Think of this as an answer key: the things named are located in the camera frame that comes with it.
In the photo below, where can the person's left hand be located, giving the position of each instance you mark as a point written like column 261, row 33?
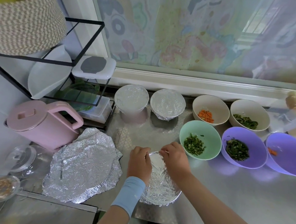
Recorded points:
column 139, row 165

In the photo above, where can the person's right hand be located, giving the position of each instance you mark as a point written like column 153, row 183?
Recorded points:
column 176, row 161

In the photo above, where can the foil-covered bowl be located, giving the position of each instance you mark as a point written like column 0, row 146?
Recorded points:
column 131, row 98
column 167, row 103
column 161, row 189

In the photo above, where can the mint green bowl chopped greens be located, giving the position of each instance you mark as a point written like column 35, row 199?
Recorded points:
column 201, row 139

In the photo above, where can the pink bowl with greens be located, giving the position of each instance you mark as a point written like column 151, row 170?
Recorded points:
column 132, row 117

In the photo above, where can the stack of aluminium foil sheets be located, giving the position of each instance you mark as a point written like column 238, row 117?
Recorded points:
column 82, row 166

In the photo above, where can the white bowl carrot pieces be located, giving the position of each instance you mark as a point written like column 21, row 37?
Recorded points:
column 212, row 105

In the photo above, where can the purple bowl chopped greens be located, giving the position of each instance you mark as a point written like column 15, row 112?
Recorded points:
column 243, row 146

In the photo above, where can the beige bowl with greens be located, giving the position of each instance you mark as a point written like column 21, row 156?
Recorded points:
column 250, row 112

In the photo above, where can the purple bowl carrot pieces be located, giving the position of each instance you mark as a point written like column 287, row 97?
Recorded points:
column 288, row 156

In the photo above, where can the person's right forearm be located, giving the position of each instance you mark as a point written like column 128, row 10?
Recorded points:
column 222, row 212

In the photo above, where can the stainless steel countertop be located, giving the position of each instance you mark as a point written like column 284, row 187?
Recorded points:
column 248, row 196

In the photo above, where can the light blue wristband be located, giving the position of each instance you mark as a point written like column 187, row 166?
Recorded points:
column 128, row 195

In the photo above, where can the clear plastic box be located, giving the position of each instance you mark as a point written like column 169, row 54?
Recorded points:
column 99, row 110

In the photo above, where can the pink electric kettle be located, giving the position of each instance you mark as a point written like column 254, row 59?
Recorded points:
column 32, row 124

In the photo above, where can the clear glass jar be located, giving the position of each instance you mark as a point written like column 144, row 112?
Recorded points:
column 21, row 158

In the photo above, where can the white plate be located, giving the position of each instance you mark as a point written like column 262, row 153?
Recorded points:
column 47, row 74

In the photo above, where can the window with cartoon film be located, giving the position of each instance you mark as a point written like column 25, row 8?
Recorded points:
column 208, row 34

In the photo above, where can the black metal rack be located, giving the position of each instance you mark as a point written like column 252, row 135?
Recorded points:
column 92, row 35

